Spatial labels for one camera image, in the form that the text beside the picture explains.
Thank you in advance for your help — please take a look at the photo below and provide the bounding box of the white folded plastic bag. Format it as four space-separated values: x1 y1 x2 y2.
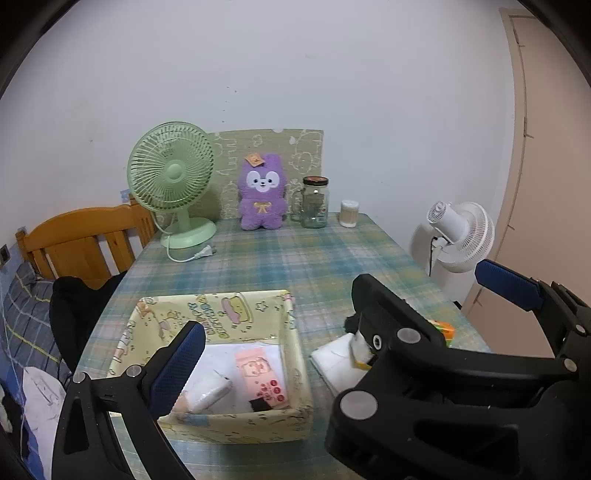
309 333 370 398

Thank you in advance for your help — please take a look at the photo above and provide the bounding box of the white tissue pack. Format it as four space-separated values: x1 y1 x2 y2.
172 373 232 415

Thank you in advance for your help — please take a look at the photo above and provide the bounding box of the yellow printed fabric storage box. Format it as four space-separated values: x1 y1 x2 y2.
107 290 315 445

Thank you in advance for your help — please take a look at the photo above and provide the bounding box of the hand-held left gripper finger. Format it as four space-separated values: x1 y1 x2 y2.
52 320 206 480

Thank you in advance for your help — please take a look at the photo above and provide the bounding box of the green printed board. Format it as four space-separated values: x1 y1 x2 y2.
210 129 326 222

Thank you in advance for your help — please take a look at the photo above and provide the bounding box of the purple plush toy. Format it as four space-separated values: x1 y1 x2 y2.
237 154 289 232

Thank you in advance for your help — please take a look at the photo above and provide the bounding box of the green desk fan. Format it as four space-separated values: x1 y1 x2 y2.
127 121 218 250

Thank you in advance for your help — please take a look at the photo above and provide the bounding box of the glass jar with dark lid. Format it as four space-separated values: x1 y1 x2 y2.
301 176 329 229

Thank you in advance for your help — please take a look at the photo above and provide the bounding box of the blue plaid bedding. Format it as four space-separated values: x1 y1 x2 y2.
0 263 75 480

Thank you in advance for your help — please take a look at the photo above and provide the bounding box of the white cloth on bedding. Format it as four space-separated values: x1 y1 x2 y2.
21 367 69 464

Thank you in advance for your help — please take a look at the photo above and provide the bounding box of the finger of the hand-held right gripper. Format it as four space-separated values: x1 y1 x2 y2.
324 274 591 480
475 258 591 365

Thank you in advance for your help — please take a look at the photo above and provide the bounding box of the pink printed packet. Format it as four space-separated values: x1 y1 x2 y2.
234 348 290 412

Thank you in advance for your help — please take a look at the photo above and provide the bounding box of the cotton swab container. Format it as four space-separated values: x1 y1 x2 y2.
339 199 360 228

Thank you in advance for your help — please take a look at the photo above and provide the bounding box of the beige door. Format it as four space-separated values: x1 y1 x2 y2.
462 7 591 358

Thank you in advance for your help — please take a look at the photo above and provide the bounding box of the black and white plush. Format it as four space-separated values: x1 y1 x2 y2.
343 313 380 370

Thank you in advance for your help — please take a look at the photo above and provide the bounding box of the wooden bed headboard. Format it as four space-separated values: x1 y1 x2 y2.
15 203 156 291

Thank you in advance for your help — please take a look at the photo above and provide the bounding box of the plaid tablecloth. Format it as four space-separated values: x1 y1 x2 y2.
69 213 492 480

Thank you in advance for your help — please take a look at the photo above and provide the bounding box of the green fan power cord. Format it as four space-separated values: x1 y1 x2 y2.
159 217 218 264

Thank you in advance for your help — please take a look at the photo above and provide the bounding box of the white standing fan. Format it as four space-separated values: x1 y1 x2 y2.
410 200 496 303

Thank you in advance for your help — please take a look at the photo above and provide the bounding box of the black cloth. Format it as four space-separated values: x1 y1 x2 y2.
49 273 129 372

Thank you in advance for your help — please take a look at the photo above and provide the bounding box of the orange green packet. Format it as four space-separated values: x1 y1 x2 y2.
426 320 456 348

